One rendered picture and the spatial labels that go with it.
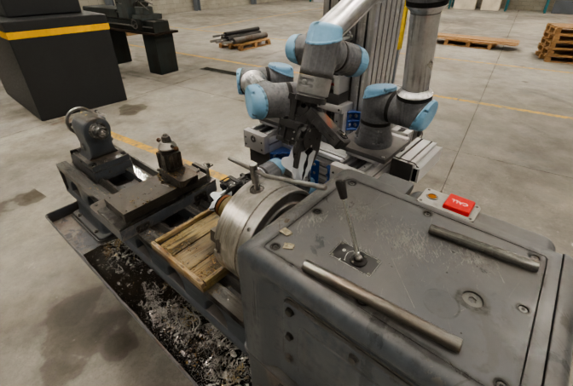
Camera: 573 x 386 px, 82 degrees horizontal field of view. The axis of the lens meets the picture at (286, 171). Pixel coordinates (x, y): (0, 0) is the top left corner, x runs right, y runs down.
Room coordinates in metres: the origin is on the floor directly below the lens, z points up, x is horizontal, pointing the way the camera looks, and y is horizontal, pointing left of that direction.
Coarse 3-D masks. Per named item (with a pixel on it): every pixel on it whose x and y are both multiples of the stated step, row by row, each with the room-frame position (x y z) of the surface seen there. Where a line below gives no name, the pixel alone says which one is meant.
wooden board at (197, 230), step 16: (208, 208) 1.10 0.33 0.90; (192, 224) 1.01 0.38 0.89; (208, 224) 1.02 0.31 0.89; (160, 240) 0.91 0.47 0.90; (176, 240) 0.92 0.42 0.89; (192, 240) 0.92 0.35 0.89; (208, 240) 0.92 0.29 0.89; (176, 256) 0.84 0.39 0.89; (192, 256) 0.84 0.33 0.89; (208, 256) 0.84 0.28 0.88; (192, 272) 0.77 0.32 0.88; (224, 272) 0.77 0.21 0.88; (208, 288) 0.72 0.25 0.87
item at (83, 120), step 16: (80, 112) 1.56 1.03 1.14; (80, 128) 1.46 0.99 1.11; (96, 128) 1.46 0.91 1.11; (80, 144) 1.51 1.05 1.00; (96, 144) 1.48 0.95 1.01; (112, 144) 1.54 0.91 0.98; (80, 160) 1.46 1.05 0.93; (96, 160) 1.45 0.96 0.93; (112, 160) 1.45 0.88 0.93; (128, 160) 1.51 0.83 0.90; (96, 176) 1.38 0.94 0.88
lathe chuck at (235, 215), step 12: (264, 180) 0.80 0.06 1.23; (240, 192) 0.75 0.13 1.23; (264, 192) 0.74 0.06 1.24; (228, 204) 0.72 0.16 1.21; (240, 204) 0.71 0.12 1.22; (252, 204) 0.70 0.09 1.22; (228, 216) 0.69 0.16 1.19; (240, 216) 0.68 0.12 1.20; (216, 228) 0.69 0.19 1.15; (228, 228) 0.67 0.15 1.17; (240, 228) 0.65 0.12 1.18; (228, 240) 0.65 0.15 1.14; (216, 252) 0.67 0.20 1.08; (228, 252) 0.64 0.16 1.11; (228, 264) 0.64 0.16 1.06
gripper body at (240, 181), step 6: (240, 174) 1.05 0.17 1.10; (246, 174) 1.04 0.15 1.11; (222, 180) 0.99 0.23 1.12; (228, 180) 0.99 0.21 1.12; (234, 180) 0.99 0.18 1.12; (240, 180) 1.02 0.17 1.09; (222, 186) 0.97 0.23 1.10; (228, 186) 0.96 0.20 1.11; (240, 186) 0.95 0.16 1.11; (234, 192) 0.93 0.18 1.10
